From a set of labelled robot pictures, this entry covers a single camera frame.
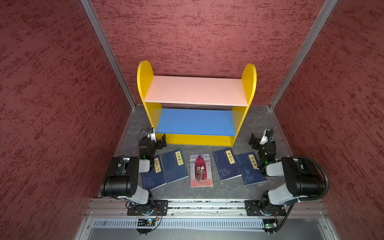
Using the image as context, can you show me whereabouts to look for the aluminium corner profile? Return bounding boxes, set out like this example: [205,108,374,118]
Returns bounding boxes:
[269,0,338,111]
[81,0,137,110]

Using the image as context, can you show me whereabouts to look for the blue book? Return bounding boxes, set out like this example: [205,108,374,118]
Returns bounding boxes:
[236,152,267,186]
[213,148,242,181]
[141,155,167,191]
[161,149,189,184]

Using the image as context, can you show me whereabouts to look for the right controller circuit board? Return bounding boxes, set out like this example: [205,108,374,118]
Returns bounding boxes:
[263,219,278,231]

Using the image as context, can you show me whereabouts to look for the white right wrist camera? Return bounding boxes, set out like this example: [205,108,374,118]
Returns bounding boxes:
[260,129,274,145]

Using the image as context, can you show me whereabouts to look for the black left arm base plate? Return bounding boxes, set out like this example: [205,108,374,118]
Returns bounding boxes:
[127,200,169,217]

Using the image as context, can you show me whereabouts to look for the yellow pink blue bookshelf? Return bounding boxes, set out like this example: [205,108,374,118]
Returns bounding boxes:
[137,61,257,147]

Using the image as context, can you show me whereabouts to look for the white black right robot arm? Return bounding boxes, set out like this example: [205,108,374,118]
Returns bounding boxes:
[249,129,330,211]

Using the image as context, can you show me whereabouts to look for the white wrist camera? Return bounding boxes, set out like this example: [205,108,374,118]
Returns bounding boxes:
[146,127,157,142]
[260,129,274,145]

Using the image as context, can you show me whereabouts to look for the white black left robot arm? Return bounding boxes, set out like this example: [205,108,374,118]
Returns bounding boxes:
[100,133,167,209]

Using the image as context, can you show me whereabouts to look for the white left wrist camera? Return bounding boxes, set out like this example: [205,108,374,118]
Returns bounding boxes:
[146,127,157,142]

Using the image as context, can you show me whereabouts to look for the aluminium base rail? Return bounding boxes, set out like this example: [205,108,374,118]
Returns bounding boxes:
[85,198,329,219]

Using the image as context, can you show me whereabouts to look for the left controller circuit board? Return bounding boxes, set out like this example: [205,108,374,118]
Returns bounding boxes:
[137,219,157,228]

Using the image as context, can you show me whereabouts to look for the left aluminium corner profile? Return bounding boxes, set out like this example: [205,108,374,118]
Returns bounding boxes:
[81,0,137,110]

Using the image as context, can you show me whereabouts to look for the right aluminium corner profile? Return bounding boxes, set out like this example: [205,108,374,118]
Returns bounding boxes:
[269,0,338,111]

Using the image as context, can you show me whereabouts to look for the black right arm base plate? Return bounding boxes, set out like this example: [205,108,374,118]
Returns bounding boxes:
[245,200,286,217]

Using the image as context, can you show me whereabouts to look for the controller circuit board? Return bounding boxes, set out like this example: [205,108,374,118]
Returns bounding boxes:
[137,219,157,228]
[263,219,278,231]

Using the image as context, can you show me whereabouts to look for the red Hamlet picture book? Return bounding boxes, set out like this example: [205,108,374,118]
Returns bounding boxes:
[190,154,214,188]

